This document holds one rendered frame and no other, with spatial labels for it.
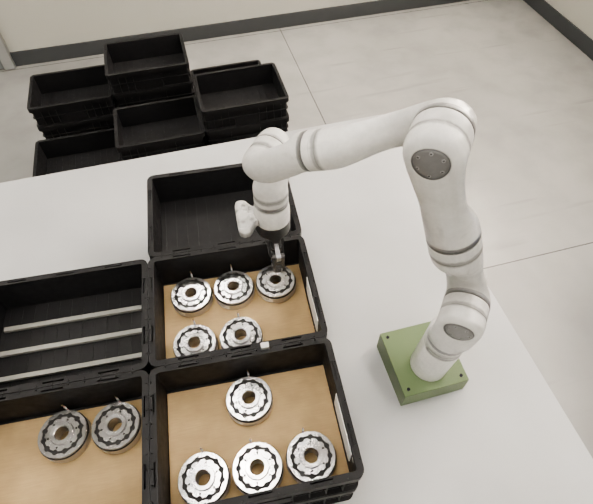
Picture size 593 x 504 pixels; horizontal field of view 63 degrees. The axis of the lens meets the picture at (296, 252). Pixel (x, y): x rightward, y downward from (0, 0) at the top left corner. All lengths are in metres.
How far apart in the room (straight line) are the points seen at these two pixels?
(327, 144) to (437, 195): 0.19
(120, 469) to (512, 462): 0.89
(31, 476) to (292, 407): 0.56
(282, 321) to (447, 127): 0.71
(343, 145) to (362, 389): 0.72
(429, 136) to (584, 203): 2.36
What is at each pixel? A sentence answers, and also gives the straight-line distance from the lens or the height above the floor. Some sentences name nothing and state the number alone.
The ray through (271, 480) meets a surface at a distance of 1.07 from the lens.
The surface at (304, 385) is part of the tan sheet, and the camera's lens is 1.15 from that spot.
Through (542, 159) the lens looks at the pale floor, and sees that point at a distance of 3.16.
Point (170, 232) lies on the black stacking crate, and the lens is 1.44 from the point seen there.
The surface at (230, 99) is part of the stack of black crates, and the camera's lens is 2.46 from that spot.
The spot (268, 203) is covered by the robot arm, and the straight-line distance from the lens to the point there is 0.93.
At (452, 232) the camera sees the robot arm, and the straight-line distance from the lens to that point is 0.80.
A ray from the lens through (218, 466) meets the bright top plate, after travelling 1.08.
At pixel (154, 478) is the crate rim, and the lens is 1.05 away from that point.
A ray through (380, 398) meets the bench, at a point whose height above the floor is 0.70.
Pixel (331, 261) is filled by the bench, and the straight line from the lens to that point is 1.49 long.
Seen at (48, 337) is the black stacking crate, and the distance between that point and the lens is 1.36.
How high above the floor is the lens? 1.90
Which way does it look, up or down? 53 degrees down
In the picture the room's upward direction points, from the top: 1 degrees counter-clockwise
